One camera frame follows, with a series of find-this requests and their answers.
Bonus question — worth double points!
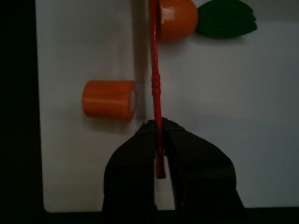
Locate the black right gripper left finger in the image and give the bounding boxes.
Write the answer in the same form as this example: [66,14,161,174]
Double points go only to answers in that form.
[100,119,160,224]

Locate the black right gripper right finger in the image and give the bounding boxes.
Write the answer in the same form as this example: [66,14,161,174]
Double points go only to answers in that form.
[161,117,249,224]

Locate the red toy knife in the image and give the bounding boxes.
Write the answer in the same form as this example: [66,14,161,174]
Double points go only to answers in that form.
[148,0,166,179]

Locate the white cutting board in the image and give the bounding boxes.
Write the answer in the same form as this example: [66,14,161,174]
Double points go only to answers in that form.
[33,0,299,214]

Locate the orange toy carrot cylinder piece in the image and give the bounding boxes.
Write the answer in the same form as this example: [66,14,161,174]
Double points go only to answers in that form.
[80,80,137,122]

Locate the orange toy carrot rounded piece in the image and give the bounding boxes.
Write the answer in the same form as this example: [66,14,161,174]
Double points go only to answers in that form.
[156,0,200,44]

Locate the green toy carrot leaf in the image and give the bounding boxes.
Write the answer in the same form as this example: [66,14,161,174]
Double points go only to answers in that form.
[194,0,257,39]

